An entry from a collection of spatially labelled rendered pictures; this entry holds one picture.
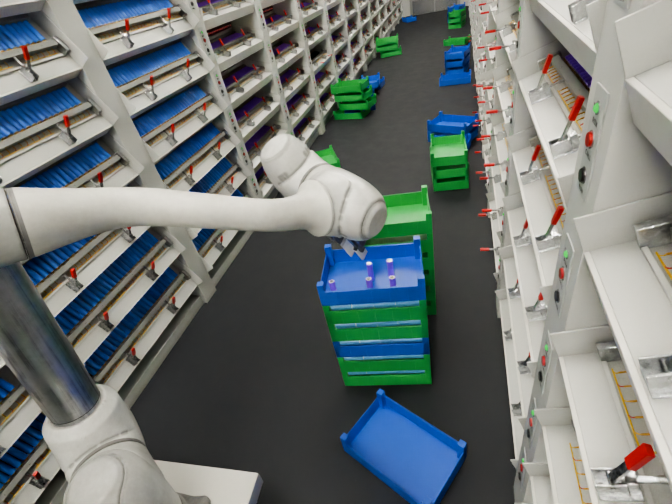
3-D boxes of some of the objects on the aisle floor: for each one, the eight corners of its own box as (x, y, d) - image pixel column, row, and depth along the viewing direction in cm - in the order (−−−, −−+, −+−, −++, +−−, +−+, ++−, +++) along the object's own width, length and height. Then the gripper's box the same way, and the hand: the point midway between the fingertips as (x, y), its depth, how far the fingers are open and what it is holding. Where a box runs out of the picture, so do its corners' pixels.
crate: (345, 386, 138) (341, 372, 133) (349, 341, 154) (345, 327, 149) (432, 384, 132) (431, 370, 127) (426, 337, 148) (425, 323, 143)
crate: (343, 450, 120) (339, 437, 115) (382, 401, 130) (379, 387, 126) (429, 520, 101) (428, 507, 97) (467, 456, 112) (467, 442, 107)
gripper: (289, 214, 95) (330, 258, 113) (343, 226, 86) (378, 273, 104) (303, 189, 97) (341, 236, 116) (357, 199, 88) (389, 249, 106)
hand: (354, 248), depth 107 cm, fingers open, 3 cm apart
